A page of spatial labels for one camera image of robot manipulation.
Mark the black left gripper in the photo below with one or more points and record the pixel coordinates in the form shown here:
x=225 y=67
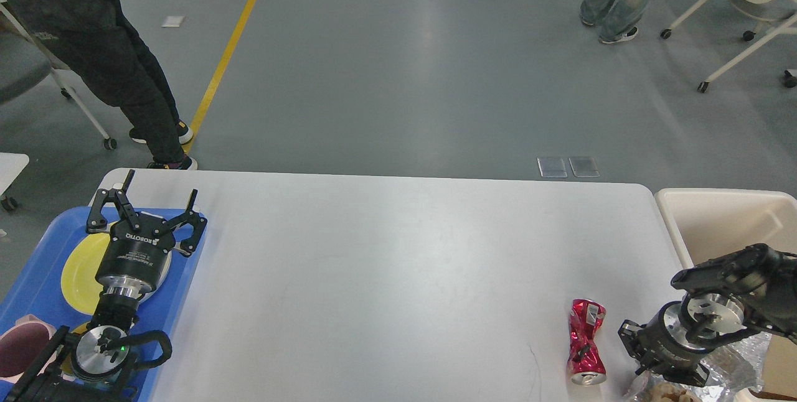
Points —
x=136 y=256

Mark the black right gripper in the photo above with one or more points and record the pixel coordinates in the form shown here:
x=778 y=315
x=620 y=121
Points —
x=661 y=346

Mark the crushed red can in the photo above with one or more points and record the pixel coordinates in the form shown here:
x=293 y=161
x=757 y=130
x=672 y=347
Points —
x=584 y=365

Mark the yellow plastic plate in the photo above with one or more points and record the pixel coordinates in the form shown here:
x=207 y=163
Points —
x=79 y=286

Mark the pink mug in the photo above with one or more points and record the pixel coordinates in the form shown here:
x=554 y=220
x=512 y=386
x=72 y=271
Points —
x=21 y=345

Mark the large brown paper bag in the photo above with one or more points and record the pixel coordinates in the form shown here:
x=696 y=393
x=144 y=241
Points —
x=779 y=371

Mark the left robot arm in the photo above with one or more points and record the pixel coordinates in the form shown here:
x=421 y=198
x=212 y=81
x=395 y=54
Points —
x=115 y=364

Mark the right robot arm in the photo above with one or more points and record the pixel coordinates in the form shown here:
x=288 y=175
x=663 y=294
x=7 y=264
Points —
x=727 y=299

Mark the crumpled brown paper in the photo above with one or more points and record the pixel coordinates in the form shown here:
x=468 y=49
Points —
x=666 y=392

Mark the pink plate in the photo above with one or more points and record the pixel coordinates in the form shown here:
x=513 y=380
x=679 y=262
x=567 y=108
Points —
x=164 y=271

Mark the white plastic bin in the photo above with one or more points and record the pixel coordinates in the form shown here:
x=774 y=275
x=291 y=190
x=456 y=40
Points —
x=709 y=223

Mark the white side table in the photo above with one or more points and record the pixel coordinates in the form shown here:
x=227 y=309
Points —
x=12 y=164

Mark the floor socket plate right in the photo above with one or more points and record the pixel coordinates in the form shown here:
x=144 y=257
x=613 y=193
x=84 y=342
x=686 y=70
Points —
x=584 y=166

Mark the floor socket plate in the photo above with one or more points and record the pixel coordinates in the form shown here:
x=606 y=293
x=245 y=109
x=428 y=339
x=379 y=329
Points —
x=552 y=167
x=584 y=166

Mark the grey chair left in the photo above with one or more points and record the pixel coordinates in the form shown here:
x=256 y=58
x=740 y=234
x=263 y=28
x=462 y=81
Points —
x=25 y=63

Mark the floor socket plate left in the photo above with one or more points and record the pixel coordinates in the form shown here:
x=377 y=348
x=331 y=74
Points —
x=552 y=167

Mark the person in black trousers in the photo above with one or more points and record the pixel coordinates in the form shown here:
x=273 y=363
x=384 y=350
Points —
x=95 y=39

